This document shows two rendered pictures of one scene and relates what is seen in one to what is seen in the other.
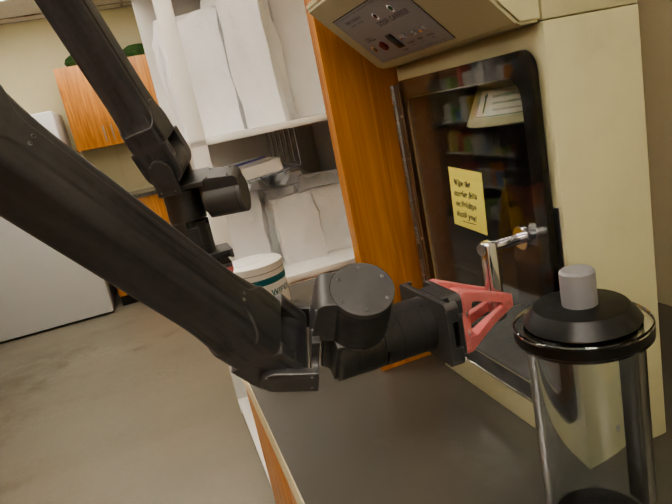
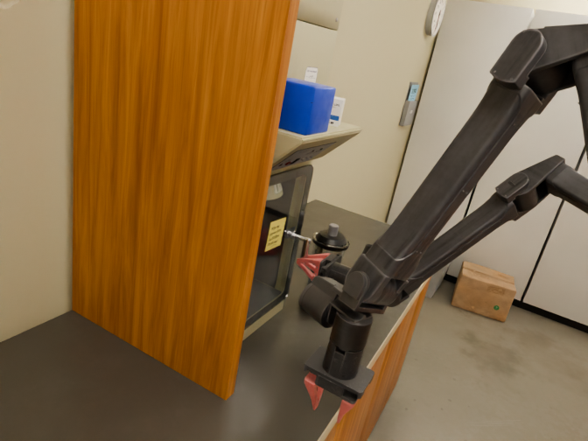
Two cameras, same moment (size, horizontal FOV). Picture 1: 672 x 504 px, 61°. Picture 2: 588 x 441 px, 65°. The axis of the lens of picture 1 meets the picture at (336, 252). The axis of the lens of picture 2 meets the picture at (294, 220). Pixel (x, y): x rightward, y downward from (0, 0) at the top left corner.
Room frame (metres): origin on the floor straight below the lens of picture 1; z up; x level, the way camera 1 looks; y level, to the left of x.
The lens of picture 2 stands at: (1.44, 0.53, 1.67)
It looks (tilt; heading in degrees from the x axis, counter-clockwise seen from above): 21 degrees down; 221
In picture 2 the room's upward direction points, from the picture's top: 11 degrees clockwise
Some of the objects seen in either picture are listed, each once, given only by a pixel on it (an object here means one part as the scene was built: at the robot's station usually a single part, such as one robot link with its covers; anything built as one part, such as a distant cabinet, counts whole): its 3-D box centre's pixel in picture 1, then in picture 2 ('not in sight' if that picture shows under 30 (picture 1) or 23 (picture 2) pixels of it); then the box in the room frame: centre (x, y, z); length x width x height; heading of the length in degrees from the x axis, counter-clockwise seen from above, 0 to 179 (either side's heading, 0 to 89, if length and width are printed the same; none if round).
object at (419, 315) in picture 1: (408, 328); (339, 275); (0.55, -0.06, 1.14); 0.10 x 0.07 x 0.07; 17
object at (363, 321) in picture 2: (188, 204); (348, 325); (0.89, 0.21, 1.27); 0.07 x 0.06 x 0.07; 83
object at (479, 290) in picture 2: not in sight; (483, 290); (-2.08, -0.44, 0.14); 0.41 x 0.33 x 0.29; 113
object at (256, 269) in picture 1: (259, 293); not in sight; (1.21, 0.18, 1.02); 0.13 x 0.13 x 0.15
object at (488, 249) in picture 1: (505, 274); (299, 250); (0.58, -0.17, 1.17); 0.05 x 0.03 x 0.10; 106
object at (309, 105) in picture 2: not in sight; (299, 105); (0.76, -0.10, 1.56); 0.10 x 0.10 x 0.09; 16
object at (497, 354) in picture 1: (472, 231); (270, 249); (0.70, -0.17, 1.19); 0.30 x 0.01 x 0.40; 16
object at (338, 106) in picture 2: not in sight; (331, 110); (0.61, -0.15, 1.54); 0.05 x 0.05 x 0.06; 33
